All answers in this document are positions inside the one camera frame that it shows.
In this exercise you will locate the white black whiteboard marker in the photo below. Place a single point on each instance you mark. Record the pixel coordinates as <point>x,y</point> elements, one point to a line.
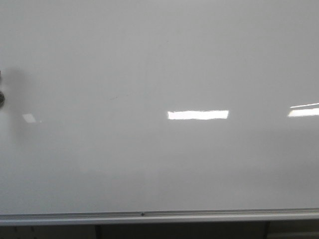
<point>2,99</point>

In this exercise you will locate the white whiteboard with aluminium frame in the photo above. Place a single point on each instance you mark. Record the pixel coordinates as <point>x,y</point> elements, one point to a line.
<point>158,111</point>

